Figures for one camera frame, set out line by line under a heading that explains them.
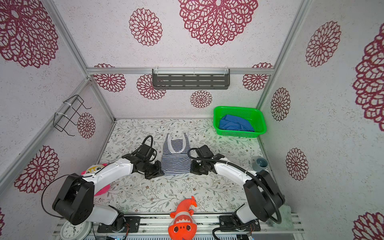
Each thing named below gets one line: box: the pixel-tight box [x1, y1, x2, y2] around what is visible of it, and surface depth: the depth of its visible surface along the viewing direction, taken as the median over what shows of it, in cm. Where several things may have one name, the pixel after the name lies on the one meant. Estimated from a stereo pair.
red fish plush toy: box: [168, 196, 198, 240], surface depth 69 cm
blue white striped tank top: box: [161, 132, 191, 176], surface depth 100 cm
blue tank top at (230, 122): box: [219, 114, 255, 132], surface depth 113 cm
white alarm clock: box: [60, 221, 92, 240], surface depth 70 cm
